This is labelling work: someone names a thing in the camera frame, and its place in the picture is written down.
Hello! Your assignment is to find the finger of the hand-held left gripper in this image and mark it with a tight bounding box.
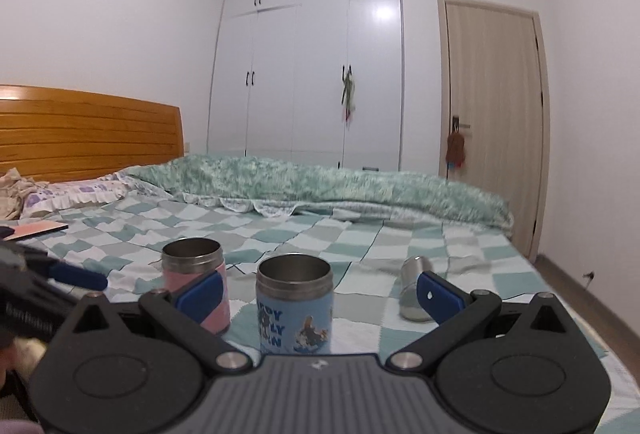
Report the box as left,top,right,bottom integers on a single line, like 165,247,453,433
46,260,109,293

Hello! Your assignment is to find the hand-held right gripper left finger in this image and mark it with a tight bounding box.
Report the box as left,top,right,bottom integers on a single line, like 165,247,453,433
52,271,254,374

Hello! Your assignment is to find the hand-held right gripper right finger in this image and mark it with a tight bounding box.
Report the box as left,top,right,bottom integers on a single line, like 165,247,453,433
389,271,592,373

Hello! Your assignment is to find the plain steel cup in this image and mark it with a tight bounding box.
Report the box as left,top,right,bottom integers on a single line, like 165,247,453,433
398,256,442,323

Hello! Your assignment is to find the pink steel cup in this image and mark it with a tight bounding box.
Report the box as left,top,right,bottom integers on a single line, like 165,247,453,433
161,237,231,335

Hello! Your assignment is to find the blue printed steel cup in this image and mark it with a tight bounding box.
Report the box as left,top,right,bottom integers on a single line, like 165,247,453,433
255,255,335,356

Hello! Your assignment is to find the flat pink book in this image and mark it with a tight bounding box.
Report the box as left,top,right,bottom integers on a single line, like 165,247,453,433
0,221,70,241

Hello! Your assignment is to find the purple floral pillow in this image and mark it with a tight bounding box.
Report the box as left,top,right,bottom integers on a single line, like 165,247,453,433
19,178,132,221

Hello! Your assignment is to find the beige crumpled cloth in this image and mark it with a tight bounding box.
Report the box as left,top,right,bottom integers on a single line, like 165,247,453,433
0,168,37,221

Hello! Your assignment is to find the checkered bedsheet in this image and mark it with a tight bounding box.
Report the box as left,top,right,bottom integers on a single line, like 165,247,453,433
0,191,640,434

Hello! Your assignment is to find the wooden headboard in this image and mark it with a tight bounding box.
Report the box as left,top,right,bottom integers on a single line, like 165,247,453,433
0,84,184,185

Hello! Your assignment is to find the green floral quilt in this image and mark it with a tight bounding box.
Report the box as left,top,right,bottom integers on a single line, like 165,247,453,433
119,153,516,231

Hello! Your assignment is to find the light wooden door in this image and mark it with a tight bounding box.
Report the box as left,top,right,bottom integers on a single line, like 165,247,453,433
437,0,551,261

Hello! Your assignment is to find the white wardrobe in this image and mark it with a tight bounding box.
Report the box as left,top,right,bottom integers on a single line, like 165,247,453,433
207,0,405,173

